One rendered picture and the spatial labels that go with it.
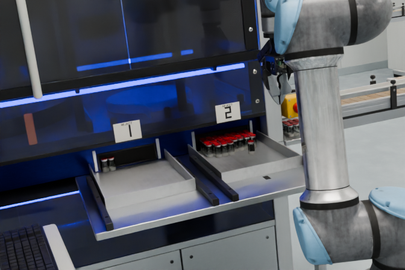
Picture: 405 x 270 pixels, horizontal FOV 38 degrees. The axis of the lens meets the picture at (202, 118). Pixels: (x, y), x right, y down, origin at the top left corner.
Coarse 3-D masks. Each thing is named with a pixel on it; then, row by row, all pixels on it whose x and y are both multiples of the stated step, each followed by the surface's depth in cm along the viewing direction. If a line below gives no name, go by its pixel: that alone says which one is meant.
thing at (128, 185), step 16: (160, 160) 196; (176, 160) 184; (96, 176) 188; (112, 176) 186; (128, 176) 185; (144, 176) 183; (160, 176) 181; (176, 176) 180; (192, 176) 168; (112, 192) 172; (128, 192) 171; (144, 192) 162; (160, 192) 164; (176, 192) 165; (112, 208) 160
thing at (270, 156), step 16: (272, 144) 195; (208, 160) 181; (224, 160) 189; (240, 160) 187; (256, 160) 186; (272, 160) 184; (288, 160) 175; (224, 176) 169; (240, 176) 171; (256, 176) 172
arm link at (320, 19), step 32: (288, 0) 110; (320, 0) 110; (352, 0) 109; (288, 32) 110; (320, 32) 109; (352, 32) 110; (288, 64) 115; (320, 64) 111; (320, 96) 111; (320, 128) 112; (320, 160) 112; (320, 192) 113; (352, 192) 113; (320, 224) 112; (352, 224) 111; (320, 256) 112; (352, 256) 112
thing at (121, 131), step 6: (138, 120) 185; (114, 126) 182; (120, 126) 183; (126, 126) 184; (132, 126) 184; (138, 126) 185; (114, 132) 183; (120, 132) 183; (126, 132) 184; (132, 132) 185; (138, 132) 185; (120, 138) 184; (126, 138) 184; (132, 138) 185; (138, 138) 186
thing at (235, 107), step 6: (234, 102) 194; (216, 108) 192; (222, 108) 193; (228, 108) 193; (234, 108) 194; (216, 114) 192; (222, 114) 193; (228, 114) 194; (234, 114) 194; (216, 120) 193; (222, 120) 194; (228, 120) 194
